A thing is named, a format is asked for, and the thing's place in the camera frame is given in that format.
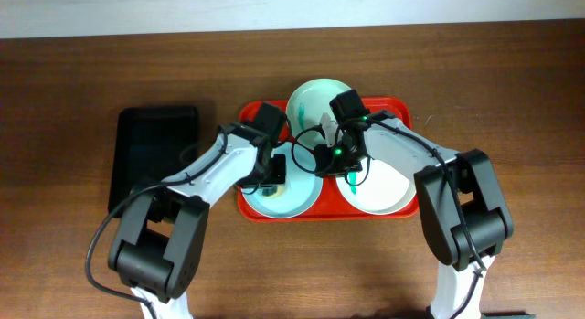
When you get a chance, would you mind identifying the green yellow sponge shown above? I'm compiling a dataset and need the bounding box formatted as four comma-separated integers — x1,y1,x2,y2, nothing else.
261,185,286,199

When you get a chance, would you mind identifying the light blue plate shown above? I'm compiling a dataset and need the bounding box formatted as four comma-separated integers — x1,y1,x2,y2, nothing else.
243,142,324,219

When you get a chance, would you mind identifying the mint green plate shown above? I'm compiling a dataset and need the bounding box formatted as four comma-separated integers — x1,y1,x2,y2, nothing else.
286,79,352,150

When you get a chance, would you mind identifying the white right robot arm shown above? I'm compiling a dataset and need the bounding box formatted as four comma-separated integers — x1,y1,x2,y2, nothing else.
316,112,514,318

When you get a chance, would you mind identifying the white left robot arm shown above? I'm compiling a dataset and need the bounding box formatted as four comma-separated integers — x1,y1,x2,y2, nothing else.
108,122,285,318

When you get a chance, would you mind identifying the red plastic tray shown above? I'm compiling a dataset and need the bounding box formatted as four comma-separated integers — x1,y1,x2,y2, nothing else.
236,96,420,223

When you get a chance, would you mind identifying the black plastic tray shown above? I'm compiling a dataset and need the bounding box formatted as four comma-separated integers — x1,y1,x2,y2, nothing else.
108,105,201,211

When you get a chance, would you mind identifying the white plate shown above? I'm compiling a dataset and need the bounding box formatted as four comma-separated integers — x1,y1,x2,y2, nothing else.
335,158,416,216

